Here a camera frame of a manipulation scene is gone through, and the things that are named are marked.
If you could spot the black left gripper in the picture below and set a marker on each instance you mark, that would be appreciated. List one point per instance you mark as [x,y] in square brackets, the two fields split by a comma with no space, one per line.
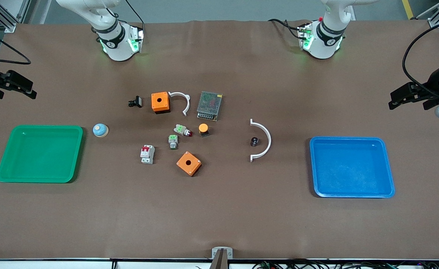
[431,85]

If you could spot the white red circuit breaker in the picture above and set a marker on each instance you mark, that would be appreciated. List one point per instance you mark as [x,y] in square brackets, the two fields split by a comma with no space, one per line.
[147,155]

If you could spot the small black capacitor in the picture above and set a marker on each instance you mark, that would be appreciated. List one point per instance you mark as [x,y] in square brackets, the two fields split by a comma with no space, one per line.
[254,142]

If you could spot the green plastic tray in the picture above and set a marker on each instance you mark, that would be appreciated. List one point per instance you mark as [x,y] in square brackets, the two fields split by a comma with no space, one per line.
[40,155]

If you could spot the blue plastic tray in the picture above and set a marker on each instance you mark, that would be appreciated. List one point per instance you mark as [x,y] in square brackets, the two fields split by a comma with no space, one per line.
[352,168]

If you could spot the blue dome buzzer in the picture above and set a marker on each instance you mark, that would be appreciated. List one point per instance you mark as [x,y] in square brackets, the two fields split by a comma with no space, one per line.
[100,130]

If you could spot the small black clip part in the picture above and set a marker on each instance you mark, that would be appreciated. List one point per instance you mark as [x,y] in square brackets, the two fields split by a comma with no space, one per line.
[137,101]

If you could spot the large white curved clamp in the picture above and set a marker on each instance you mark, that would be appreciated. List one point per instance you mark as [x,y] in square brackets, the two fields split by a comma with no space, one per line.
[269,141]

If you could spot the orange button box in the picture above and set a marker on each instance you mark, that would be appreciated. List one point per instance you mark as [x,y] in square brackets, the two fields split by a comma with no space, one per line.
[184,164]
[163,104]

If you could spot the small white curved clamp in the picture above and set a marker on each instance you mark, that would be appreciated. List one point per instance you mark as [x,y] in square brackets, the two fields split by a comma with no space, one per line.
[178,93]

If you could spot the red tip indicator lamp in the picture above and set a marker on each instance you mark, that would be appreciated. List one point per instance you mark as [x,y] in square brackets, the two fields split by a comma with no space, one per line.
[182,129]

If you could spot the orange cap push button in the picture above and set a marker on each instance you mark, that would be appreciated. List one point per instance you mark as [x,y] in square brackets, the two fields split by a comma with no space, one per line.
[203,128]

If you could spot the metal mesh power supply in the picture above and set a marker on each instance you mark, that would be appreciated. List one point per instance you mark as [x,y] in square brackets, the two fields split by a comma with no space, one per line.
[209,104]

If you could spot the brown table mat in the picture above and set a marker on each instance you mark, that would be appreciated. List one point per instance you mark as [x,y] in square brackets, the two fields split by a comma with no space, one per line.
[219,209]

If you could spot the aluminium frame profile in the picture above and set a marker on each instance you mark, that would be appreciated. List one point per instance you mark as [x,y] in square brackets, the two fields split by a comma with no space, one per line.
[2,16]
[438,16]

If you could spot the green grey switch module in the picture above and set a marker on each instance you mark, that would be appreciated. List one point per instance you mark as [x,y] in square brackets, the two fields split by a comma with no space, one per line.
[173,141]

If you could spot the grey metal bracket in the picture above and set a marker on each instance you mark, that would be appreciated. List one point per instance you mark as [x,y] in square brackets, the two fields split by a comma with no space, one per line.
[229,254]

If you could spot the dark camera mount pole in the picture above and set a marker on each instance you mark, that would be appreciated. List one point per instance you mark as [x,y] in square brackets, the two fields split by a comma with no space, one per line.
[219,263]

